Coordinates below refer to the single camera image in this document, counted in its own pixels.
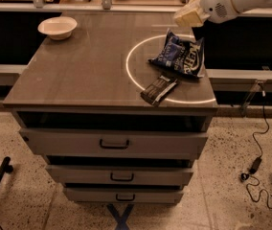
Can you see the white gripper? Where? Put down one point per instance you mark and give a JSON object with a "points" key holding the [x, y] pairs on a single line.
{"points": [[216, 4]]}

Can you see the blue chip bag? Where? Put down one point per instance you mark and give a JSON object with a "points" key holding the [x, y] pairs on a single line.
{"points": [[181, 55]]}

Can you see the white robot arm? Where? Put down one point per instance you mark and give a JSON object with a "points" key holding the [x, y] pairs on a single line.
{"points": [[242, 6]]}

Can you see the black rxbar chocolate bar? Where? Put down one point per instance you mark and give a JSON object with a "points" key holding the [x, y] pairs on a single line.
{"points": [[158, 90]]}

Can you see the white bowl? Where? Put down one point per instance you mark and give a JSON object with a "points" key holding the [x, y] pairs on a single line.
{"points": [[58, 28]]}

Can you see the grey drawer cabinet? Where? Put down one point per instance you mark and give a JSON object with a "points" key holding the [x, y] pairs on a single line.
{"points": [[93, 81]]}

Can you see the top drawer with handle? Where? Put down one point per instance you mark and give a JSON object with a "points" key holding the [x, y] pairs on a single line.
{"points": [[114, 143]]}

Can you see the drawer with handle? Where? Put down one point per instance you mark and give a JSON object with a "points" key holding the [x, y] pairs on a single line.
{"points": [[114, 143], [123, 195], [120, 175]]}

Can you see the middle drawer with handle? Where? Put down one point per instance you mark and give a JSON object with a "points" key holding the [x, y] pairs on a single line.
{"points": [[120, 175]]}

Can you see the bottom drawer with handle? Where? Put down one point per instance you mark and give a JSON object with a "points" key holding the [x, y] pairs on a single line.
{"points": [[123, 195]]}

